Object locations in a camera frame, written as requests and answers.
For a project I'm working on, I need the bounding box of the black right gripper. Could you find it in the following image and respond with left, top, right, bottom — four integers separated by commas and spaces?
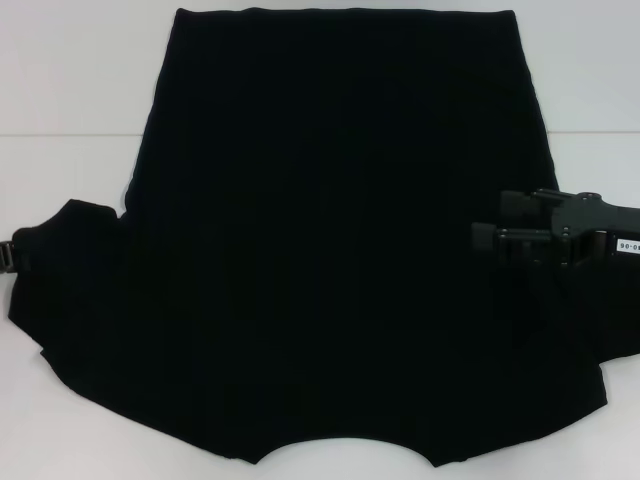
471, 187, 640, 271

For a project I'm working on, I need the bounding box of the black t-shirt with FREE print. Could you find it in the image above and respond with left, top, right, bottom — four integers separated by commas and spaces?
7, 5, 640, 469

